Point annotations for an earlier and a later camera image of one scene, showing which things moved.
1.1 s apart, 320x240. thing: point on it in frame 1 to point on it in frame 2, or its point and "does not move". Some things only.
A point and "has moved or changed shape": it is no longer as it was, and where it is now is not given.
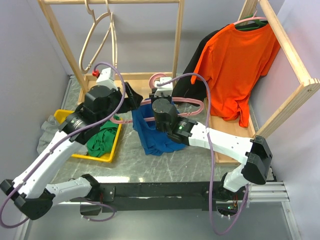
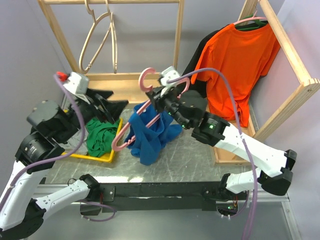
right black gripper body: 153,98 to 173,108
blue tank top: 154,142 has moved or changed shape
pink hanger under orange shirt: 254,17 does not move
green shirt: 101,143 does not move
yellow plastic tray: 61,115 does not move
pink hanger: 199,109 has moved or changed shape
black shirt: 185,89 does not move
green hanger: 259,23 does not move
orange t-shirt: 232,61 does not move
